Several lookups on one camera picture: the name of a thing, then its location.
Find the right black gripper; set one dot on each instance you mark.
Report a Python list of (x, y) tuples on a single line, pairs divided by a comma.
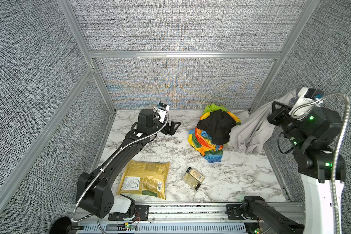
[(277, 114)]

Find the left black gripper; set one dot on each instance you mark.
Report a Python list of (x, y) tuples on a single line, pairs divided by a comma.
[(169, 130)]

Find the grey cloth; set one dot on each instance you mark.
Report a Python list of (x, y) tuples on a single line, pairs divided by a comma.
[(249, 137)]

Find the black cloth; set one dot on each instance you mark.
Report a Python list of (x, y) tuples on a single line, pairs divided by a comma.
[(218, 125)]

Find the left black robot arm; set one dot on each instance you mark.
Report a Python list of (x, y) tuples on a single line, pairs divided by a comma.
[(94, 193)]

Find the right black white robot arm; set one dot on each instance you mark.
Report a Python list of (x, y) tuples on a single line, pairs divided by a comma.
[(322, 172)]

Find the rainbow coloured cloth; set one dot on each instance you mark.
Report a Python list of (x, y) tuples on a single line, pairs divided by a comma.
[(202, 142)]

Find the yellow snack bag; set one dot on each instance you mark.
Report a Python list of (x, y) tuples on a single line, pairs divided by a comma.
[(144, 178)]

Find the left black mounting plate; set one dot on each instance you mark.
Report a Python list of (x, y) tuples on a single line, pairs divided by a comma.
[(139, 212)]

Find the black mounting plate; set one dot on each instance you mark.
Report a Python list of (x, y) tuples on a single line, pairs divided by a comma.
[(139, 212), (238, 213)]

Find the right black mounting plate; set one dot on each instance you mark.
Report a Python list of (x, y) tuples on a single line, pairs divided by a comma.
[(238, 213)]

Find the black round object bottom left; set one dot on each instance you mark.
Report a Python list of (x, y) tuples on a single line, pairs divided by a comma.
[(64, 225)]

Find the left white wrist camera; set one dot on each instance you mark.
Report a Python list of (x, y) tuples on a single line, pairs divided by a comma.
[(161, 112)]

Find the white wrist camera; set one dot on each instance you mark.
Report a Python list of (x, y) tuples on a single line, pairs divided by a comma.
[(306, 101), (161, 112)]

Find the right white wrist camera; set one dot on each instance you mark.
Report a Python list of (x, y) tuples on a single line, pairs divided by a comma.
[(306, 101)]

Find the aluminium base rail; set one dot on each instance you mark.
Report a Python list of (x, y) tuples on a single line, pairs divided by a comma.
[(212, 211)]

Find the white slotted cable duct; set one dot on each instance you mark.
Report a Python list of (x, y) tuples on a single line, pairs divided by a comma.
[(165, 228)]

